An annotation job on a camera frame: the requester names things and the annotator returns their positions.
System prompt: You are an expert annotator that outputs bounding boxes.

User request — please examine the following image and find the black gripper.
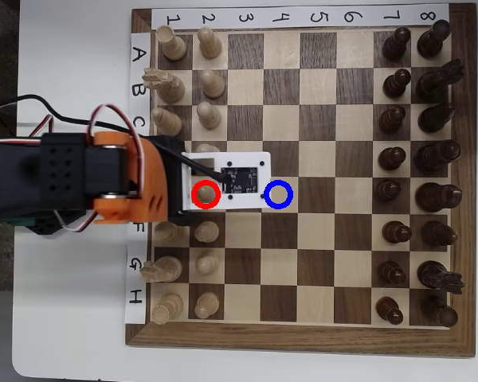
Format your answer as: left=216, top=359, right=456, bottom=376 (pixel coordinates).
left=143, top=134, right=188, bottom=226

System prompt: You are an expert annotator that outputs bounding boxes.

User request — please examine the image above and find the light wooden pawn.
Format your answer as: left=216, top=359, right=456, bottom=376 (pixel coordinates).
left=198, top=185, right=217, bottom=205
left=193, top=142, right=222, bottom=175
left=194, top=253, right=221, bottom=276
left=201, top=69, right=226, bottom=99
left=194, top=220, right=220, bottom=244
left=194, top=292, right=220, bottom=321
left=196, top=102, right=222, bottom=130
left=197, top=26, right=223, bottom=60

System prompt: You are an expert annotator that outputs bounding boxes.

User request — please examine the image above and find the light wooden bishop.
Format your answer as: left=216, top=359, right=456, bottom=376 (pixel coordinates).
left=150, top=107, right=183, bottom=137
left=154, top=220, right=184, bottom=244

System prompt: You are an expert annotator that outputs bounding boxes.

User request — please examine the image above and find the light wooden knight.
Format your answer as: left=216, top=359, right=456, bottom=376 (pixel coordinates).
left=142, top=67, right=186, bottom=103
left=139, top=255, right=183, bottom=283

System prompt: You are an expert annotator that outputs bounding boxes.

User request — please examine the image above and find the white letter label strip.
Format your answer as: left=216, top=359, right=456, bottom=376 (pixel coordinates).
left=123, top=30, right=151, bottom=325

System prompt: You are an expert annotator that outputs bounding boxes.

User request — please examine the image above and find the light wooden rook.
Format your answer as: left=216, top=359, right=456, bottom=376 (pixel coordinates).
left=150, top=292, right=184, bottom=325
left=155, top=25, right=188, bottom=61

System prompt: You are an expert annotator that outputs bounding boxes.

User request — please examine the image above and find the white number label strip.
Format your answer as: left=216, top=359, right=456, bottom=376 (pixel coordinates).
left=151, top=3, right=450, bottom=29

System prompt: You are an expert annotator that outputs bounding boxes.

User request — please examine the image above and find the wooden chessboard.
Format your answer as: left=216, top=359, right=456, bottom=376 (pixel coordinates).
left=124, top=2, right=478, bottom=358

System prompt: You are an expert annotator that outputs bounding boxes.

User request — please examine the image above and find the dark wooden pawn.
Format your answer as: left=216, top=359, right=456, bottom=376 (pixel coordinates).
left=377, top=146, right=407, bottom=171
left=375, top=296, right=405, bottom=325
left=373, top=179, right=402, bottom=203
left=382, top=220, right=413, bottom=244
left=382, top=26, right=412, bottom=61
left=378, top=260, right=407, bottom=286
left=382, top=68, right=413, bottom=99
left=378, top=104, right=407, bottom=134

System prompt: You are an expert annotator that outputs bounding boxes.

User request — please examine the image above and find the dark wooden bishop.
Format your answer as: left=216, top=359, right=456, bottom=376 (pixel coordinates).
left=417, top=102, right=456, bottom=134
left=421, top=220, right=459, bottom=248

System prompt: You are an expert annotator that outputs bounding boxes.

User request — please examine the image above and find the dark wooden queen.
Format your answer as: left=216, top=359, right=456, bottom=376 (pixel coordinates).
left=416, top=139, right=462, bottom=174

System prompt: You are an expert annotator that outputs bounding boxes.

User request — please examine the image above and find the dark wooden knight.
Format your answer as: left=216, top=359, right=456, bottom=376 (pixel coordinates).
left=417, top=260, right=466, bottom=295
left=416, top=58, right=465, bottom=103

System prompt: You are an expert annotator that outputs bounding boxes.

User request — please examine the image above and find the dark wooden king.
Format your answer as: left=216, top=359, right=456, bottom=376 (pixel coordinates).
left=414, top=181, right=463, bottom=213

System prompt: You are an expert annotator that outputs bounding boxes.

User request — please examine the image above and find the dark wooden rook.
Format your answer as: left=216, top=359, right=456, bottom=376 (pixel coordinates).
left=417, top=18, right=452, bottom=60
left=424, top=296, right=460, bottom=329

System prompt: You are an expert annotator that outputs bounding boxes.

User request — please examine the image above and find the black camera cable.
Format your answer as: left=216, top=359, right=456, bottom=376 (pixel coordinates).
left=0, top=94, right=230, bottom=186

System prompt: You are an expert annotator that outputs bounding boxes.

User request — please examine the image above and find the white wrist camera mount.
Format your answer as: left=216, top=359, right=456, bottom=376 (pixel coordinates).
left=181, top=150, right=272, bottom=212

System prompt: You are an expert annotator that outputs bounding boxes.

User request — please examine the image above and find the red white black servo wire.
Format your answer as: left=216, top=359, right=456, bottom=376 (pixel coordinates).
left=88, top=103, right=148, bottom=200
left=53, top=209, right=103, bottom=234
left=0, top=101, right=57, bottom=140

